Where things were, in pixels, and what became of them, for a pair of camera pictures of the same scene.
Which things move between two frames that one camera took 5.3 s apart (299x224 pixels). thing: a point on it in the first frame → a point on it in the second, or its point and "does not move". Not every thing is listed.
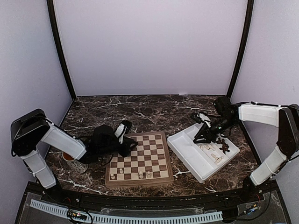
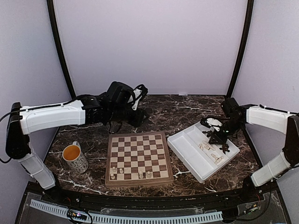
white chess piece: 141,176 does not move
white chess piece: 148,175 does not move
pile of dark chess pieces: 225,147 does not move
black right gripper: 207,134 → 225,138
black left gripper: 127,143 → 138,120
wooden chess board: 149,163 does not move
